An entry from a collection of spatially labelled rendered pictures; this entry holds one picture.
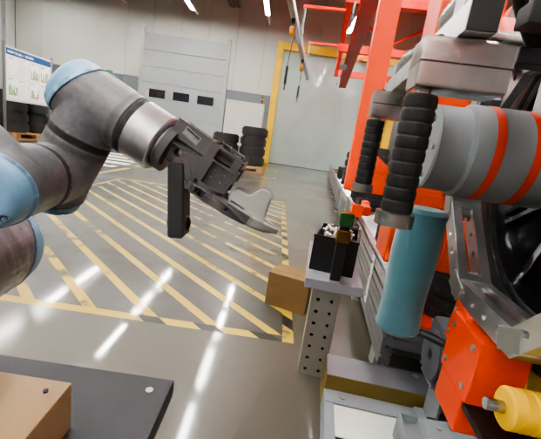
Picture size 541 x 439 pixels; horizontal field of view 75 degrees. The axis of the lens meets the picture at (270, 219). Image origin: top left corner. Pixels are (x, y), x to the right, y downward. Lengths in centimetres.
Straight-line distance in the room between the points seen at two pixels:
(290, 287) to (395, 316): 109
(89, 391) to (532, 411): 74
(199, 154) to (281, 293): 137
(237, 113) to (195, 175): 1115
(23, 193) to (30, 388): 37
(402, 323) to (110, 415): 58
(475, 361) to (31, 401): 69
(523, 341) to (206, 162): 49
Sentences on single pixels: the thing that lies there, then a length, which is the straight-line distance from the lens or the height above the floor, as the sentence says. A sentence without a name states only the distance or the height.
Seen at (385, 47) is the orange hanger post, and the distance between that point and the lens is 310.
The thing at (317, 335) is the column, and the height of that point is 16.
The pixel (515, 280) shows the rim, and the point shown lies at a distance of 82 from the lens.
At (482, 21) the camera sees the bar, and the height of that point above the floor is 96.
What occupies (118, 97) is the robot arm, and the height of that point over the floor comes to 85.
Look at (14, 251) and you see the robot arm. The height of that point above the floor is 60.
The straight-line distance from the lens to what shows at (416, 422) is 116.
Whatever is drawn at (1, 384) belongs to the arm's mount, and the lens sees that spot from 75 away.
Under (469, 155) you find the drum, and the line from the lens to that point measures 57.
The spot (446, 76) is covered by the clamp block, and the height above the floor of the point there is 91.
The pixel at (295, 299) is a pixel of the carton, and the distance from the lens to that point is 181.
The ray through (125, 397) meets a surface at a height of 30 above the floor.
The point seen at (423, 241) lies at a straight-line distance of 72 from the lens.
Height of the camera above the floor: 82
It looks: 13 degrees down
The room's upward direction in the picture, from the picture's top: 8 degrees clockwise
